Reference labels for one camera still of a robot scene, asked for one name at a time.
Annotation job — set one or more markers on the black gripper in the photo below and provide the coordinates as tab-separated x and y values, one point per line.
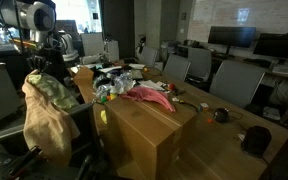
38	63

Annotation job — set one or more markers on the light green towel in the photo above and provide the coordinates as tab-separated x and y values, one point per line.
58	94

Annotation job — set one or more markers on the peach cloth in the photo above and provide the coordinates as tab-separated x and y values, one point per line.
48	127

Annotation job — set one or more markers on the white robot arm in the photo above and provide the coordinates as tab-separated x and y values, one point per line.
35	22

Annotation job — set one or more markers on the grey office chair near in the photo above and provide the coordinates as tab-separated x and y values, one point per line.
85	144

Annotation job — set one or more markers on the pink cloth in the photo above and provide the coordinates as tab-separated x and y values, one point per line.
140	93

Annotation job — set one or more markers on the grey chair right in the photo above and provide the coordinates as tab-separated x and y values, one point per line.
149	56

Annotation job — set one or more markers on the cardboard box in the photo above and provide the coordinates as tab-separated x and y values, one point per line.
144	138

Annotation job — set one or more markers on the grey chair middle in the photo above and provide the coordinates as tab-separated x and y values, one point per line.
177	67

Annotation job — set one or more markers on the grey chair far left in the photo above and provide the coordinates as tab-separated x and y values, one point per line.
236	82

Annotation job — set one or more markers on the spray bottle yellow label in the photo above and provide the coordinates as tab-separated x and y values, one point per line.
113	92

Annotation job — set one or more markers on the clear plastic bag pile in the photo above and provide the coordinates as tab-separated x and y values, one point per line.
104	83

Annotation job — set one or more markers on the stack of white papers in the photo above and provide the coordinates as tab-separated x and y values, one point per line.
151	84

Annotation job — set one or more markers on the black monitor left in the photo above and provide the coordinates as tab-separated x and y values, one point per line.
232	36

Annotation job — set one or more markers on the black monitor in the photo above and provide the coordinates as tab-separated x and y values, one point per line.
275	45
232	36

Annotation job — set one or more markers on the black round speaker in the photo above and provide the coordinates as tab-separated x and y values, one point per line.
256	141

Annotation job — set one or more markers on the black monitor middle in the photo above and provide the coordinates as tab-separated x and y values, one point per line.
275	45

